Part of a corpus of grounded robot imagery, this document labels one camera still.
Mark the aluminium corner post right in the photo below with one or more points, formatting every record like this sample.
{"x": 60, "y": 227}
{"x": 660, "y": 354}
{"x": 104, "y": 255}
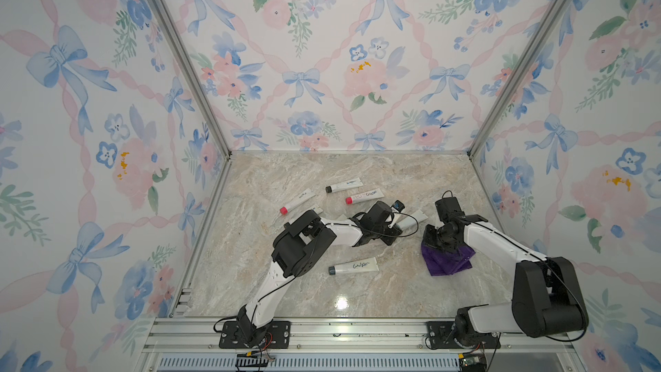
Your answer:
{"x": 550, "y": 19}

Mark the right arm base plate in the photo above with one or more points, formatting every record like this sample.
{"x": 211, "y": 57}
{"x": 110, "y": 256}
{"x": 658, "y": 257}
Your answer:
{"x": 446, "y": 335}

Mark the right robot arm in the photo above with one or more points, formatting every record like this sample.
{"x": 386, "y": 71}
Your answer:
{"x": 546, "y": 299}

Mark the aluminium corner post left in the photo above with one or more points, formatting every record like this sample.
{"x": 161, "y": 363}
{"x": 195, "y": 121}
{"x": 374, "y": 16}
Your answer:
{"x": 181, "y": 56}

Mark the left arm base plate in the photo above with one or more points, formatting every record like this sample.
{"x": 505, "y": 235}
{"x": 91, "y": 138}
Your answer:
{"x": 276, "y": 335}

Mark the white toothpaste tube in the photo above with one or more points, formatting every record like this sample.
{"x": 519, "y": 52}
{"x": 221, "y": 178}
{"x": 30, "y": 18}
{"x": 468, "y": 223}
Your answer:
{"x": 412, "y": 221}

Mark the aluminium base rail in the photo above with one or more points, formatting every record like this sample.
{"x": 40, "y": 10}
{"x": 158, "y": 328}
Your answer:
{"x": 314, "y": 344}

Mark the aluminium corner post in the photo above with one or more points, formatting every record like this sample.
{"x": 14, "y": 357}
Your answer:
{"x": 181, "y": 56}
{"x": 550, "y": 19}

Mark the white tube pink cap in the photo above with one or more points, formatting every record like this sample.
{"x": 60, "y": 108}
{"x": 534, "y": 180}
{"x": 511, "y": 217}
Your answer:
{"x": 297, "y": 201}
{"x": 370, "y": 195}

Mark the white tube front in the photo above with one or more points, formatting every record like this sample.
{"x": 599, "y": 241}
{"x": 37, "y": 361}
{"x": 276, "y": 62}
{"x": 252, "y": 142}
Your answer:
{"x": 359, "y": 266}

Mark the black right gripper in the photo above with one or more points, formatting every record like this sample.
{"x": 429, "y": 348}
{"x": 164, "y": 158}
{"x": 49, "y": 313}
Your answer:
{"x": 428, "y": 230}

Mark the purple cloth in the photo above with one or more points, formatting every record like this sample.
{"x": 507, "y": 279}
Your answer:
{"x": 441, "y": 263}

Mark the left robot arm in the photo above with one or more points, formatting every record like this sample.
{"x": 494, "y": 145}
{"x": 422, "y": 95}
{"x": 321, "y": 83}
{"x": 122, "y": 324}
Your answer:
{"x": 299, "y": 247}

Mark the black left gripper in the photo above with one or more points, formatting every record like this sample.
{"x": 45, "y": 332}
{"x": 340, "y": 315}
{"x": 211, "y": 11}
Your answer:
{"x": 392, "y": 233}

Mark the white tube black cap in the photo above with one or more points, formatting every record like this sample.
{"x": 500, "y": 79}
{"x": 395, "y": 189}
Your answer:
{"x": 343, "y": 186}

